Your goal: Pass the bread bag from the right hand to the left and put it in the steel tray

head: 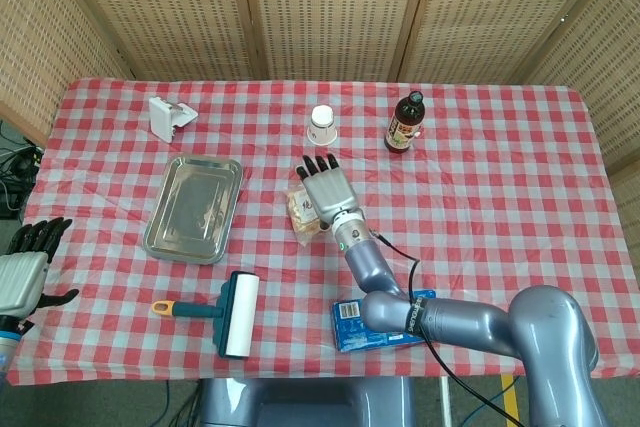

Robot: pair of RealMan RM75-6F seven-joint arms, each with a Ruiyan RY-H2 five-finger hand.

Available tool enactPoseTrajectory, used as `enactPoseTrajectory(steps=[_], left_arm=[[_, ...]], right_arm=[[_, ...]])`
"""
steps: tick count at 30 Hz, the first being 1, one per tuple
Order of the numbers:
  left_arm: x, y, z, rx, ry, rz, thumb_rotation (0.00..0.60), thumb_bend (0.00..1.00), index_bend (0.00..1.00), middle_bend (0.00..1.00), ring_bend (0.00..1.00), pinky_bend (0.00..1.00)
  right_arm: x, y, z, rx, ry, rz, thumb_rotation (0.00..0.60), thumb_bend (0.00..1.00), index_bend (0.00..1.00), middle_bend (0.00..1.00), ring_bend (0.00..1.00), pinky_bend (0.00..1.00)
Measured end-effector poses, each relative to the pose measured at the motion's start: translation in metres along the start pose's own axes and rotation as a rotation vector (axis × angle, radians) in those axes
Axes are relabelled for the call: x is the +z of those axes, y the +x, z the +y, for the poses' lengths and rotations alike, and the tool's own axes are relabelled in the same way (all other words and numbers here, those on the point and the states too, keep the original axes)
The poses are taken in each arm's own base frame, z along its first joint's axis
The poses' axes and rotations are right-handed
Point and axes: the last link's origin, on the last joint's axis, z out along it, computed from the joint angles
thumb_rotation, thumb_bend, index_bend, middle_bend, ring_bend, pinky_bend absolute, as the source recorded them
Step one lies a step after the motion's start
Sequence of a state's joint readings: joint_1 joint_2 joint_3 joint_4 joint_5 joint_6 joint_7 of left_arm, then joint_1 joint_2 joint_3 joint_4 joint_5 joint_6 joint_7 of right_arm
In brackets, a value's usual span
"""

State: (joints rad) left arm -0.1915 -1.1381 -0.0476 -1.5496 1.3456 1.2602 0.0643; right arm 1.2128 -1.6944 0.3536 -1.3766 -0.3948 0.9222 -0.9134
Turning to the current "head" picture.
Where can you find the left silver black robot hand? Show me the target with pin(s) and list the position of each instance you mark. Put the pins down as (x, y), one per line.
(22, 282)

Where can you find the silver metal tray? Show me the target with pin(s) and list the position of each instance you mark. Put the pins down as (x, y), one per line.
(192, 207)

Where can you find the red white checkered tablecloth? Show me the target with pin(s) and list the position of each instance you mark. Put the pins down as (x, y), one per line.
(475, 207)

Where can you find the woven wooden folding screen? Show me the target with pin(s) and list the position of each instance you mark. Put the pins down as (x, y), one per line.
(330, 12)

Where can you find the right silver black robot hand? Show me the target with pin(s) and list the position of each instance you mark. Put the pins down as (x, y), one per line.
(330, 192)

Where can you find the white folding phone stand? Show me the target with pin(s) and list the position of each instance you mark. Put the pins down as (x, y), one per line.
(161, 119)

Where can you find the clear plastic snack packet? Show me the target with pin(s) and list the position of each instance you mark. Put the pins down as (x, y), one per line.
(300, 217)

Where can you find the brown drink bottle black cap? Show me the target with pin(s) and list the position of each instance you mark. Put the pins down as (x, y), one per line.
(400, 132)

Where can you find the grey robot torso base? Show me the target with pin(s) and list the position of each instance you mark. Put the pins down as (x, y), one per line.
(310, 402)

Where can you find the teal lint roller white roll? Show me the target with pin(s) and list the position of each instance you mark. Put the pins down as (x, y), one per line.
(240, 317)

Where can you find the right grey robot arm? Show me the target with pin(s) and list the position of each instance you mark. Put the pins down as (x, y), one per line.
(450, 322)

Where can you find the white paper cup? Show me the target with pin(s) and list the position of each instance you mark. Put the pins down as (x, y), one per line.
(322, 127)

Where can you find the blue Oreo cookie box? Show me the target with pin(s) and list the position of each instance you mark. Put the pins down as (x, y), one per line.
(350, 332)

